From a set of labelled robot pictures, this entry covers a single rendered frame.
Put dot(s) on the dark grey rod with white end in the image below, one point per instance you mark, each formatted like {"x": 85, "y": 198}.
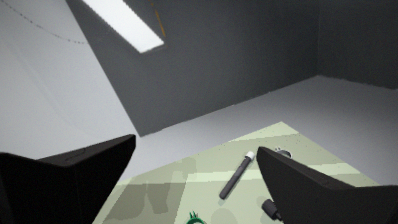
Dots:
{"x": 248, "y": 158}

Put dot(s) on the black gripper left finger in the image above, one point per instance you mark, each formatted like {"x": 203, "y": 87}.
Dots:
{"x": 67, "y": 188}

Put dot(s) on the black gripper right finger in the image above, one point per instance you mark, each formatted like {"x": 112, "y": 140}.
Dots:
{"x": 303, "y": 195}

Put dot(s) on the short black cylinder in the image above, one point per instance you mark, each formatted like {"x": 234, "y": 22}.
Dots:
{"x": 270, "y": 209}

